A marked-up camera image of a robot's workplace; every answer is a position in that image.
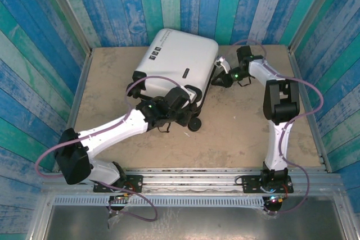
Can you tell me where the white hard-shell wheeled suitcase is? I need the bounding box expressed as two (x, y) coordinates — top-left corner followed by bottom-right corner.
(126, 28), (220, 133)

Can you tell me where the small controller board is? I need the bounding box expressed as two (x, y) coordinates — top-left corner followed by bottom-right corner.
(267, 194), (285, 205)
(109, 193), (133, 205)

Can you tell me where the steel sheet tray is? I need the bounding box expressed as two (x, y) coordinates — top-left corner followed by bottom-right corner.
(26, 194), (352, 240)

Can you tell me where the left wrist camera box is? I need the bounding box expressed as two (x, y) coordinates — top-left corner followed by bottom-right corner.
(186, 85), (199, 103)

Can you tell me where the aluminium rail frame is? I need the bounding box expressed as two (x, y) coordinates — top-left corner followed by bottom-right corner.
(42, 166), (343, 196)

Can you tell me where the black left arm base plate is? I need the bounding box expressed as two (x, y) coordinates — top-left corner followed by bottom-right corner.
(93, 174), (144, 193)

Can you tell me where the aluminium table side rail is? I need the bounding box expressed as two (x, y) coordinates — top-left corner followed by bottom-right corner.
(52, 50), (94, 173)
(286, 46), (333, 173)

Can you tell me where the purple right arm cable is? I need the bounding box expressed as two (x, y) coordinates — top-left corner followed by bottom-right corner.
(233, 39), (325, 216)

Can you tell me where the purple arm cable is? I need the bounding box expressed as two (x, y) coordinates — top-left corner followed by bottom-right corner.
(35, 75), (186, 222)
(233, 39), (325, 216)

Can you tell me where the grey slotted cable duct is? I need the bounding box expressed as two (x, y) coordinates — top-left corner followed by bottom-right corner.
(52, 196), (267, 210)

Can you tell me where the aluminium corner post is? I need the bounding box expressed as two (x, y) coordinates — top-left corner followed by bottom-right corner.
(288, 0), (345, 52)
(39, 0), (93, 55)

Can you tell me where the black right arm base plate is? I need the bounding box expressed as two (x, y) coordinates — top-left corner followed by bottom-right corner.
(241, 174), (294, 194)

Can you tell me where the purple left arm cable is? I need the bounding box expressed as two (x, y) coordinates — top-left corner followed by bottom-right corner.
(35, 75), (186, 222)

